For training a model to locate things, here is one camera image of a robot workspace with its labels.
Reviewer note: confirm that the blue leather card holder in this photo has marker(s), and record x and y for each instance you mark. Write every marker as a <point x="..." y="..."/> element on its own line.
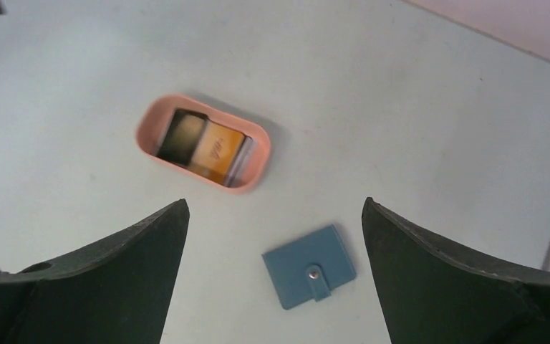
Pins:
<point x="310" y="267"/>

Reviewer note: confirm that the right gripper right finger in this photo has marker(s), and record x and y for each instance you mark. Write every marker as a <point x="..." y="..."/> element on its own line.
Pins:
<point x="434" y="290"/>

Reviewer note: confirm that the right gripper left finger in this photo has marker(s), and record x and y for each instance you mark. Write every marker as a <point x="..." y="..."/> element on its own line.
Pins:
<point x="115" y="290"/>

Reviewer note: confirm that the pink oval tray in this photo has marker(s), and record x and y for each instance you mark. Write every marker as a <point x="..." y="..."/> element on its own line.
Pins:
<point x="156" y="120"/>

